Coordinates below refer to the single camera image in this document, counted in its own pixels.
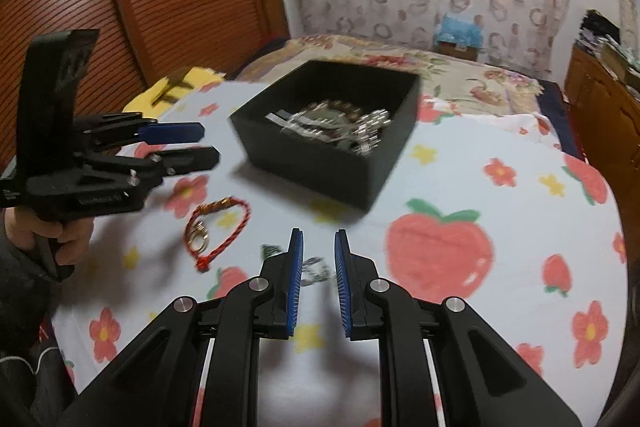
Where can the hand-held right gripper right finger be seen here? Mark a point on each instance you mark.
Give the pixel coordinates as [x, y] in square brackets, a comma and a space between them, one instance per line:
[344, 287]

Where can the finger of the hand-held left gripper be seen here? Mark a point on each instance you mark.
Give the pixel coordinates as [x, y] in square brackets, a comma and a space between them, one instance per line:
[170, 132]
[195, 159]

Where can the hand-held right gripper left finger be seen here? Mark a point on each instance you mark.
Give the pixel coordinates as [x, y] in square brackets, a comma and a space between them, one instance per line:
[295, 282]

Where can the silver bangle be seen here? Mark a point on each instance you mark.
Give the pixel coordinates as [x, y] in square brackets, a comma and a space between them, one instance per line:
[282, 117]

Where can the black jewelry box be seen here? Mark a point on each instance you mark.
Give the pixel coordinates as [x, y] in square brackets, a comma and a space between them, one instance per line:
[310, 172]

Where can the person's left forearm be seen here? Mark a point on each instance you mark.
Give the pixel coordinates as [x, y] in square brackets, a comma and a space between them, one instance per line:
[20, 317]

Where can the person's left hand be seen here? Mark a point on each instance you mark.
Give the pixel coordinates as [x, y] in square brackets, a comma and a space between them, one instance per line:
[75, 247]

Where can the yellow plush pillow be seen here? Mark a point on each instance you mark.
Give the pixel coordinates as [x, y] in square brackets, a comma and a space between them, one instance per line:
[185, 79]

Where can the strawberry print blanket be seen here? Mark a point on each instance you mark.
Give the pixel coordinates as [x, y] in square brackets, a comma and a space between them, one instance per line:
[475, 307]

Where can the floral bedsheet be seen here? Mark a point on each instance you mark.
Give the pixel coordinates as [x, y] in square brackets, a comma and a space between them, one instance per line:
[450, 72]

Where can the small cardboard box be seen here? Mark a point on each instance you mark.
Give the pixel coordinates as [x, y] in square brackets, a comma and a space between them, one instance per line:
[457, 52]

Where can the blue plastic bag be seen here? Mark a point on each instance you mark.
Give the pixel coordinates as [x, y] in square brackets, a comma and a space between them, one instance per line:
[457, 29]

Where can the wooden side cabinet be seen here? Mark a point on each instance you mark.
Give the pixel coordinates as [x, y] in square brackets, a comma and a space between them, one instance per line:
[600, 107]

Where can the box with patterned cloth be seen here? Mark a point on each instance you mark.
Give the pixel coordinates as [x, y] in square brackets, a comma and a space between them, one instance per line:
[622, 57]

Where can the pile of dark clothes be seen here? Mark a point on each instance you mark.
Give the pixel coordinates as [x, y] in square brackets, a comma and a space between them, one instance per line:
[597, 29]

